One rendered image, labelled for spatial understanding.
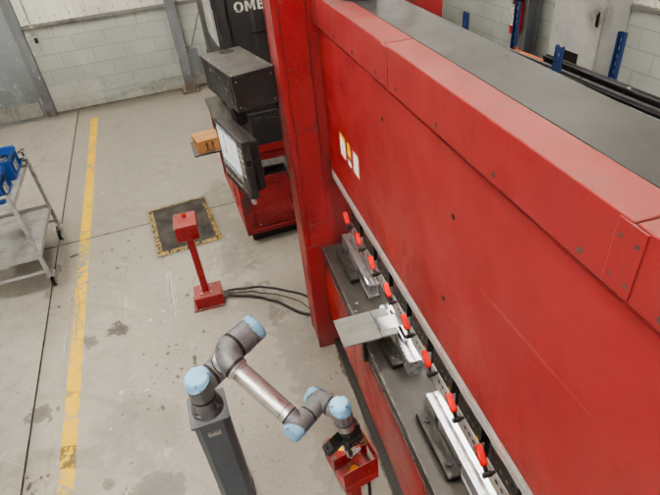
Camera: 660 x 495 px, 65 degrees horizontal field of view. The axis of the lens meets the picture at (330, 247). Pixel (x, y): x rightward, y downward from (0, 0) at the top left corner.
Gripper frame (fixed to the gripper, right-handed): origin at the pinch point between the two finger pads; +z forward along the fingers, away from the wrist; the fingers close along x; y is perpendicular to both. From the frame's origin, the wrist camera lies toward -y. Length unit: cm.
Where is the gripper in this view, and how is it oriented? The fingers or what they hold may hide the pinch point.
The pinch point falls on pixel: (348, 456)
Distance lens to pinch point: 225.0
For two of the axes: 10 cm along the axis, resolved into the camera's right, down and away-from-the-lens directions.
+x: -4.5, -5.0, 7.4
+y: 8.8, -4.0, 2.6
